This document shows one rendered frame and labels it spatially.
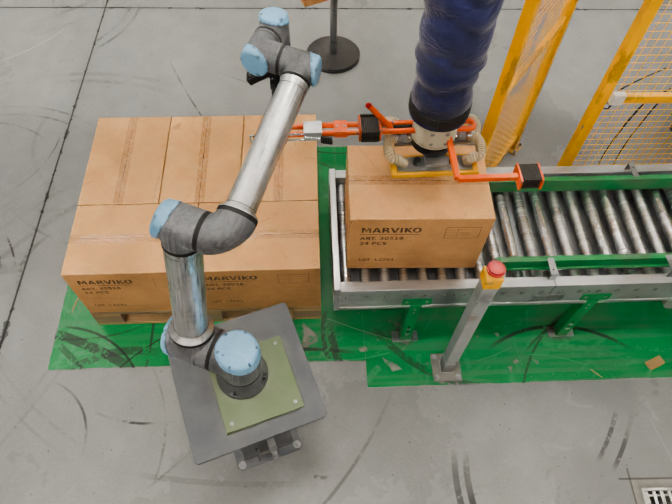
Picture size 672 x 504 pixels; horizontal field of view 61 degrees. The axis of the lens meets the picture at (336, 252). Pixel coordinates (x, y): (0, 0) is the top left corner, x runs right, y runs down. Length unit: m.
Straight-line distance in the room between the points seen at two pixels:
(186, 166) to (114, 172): 0.37
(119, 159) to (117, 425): 1.35
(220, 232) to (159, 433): 1.71
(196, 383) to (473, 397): 1.46
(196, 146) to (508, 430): 2.17
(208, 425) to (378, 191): 1.14
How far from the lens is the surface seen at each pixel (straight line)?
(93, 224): 3.02
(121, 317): 3.24
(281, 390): 2.20
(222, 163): 3.08
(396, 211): 2.37
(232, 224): 1.51
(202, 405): 2.24
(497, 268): 2.19
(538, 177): 2.15
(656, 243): 3.18
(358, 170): 2.48
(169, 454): 3.01
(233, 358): 1.96
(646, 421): 3.37
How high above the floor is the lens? 2.85
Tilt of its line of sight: 58 degrees down
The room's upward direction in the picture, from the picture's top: 2 degrees clockwise
